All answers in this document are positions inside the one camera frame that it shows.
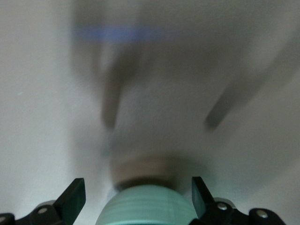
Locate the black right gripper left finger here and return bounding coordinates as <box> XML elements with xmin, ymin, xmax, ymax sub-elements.
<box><xmin>15</xmin><ymin>177</ymin><xmax>87</xmax><ymax>225</ymax></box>

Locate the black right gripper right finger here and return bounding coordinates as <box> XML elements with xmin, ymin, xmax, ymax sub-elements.
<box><xmin>189</xmin><ymin>176</ymin><xmax>249</xmax><ymax>225</ymax></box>

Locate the sage green plastic bowl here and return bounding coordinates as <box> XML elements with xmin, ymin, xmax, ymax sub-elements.
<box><xmin>99</xmin><ymin>184</ymin><xmax>198</xmax><ymax>225</ymax></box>

